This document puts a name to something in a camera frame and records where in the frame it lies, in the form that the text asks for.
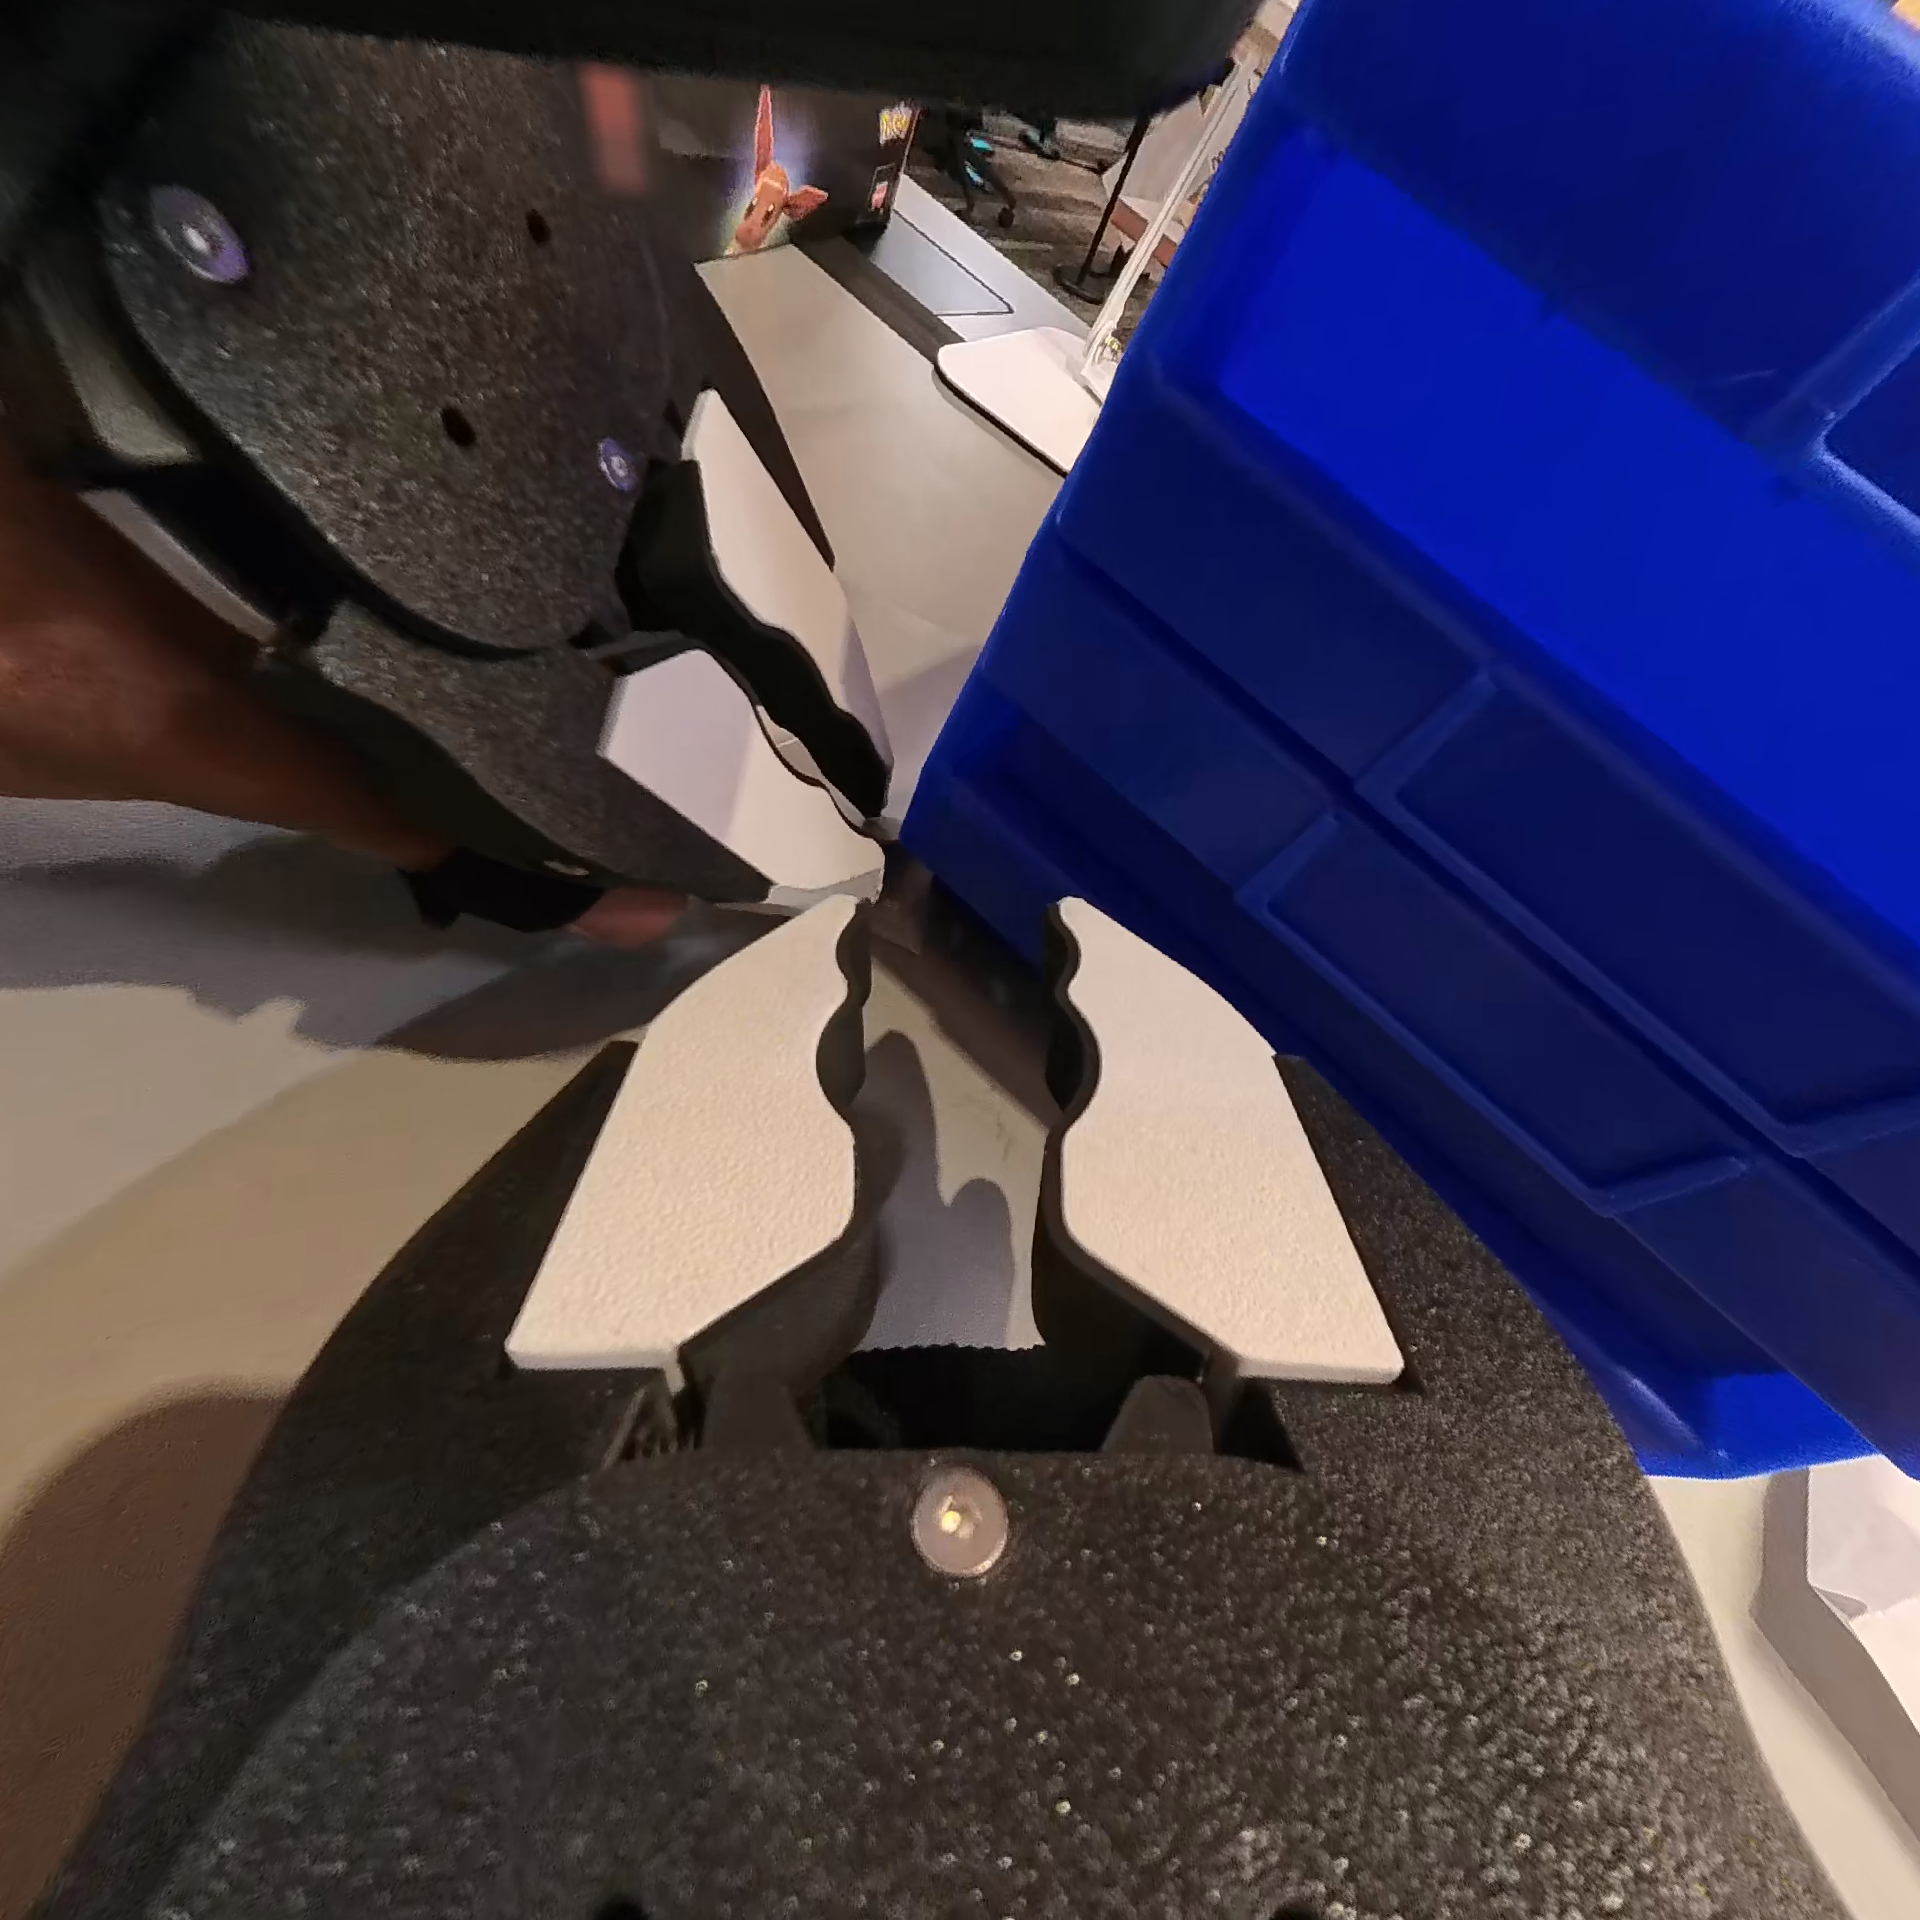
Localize colourful printed toy box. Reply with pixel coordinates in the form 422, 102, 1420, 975
729, 85, 916, 256

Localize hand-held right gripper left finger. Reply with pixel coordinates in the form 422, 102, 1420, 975
505, 896, 880, 1388

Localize grey desk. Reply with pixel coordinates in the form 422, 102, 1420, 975
0, 240, 1920, 1920

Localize person's left hand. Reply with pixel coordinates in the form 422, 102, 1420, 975
0, 446, 437, 873

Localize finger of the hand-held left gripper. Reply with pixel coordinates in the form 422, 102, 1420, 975
595, 646, 894, 903
616, 390, 897, 826

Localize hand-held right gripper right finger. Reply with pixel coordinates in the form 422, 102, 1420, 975
1041, 896, 1409, 1391

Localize white curved board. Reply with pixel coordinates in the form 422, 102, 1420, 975
938, 325, 1117, 474

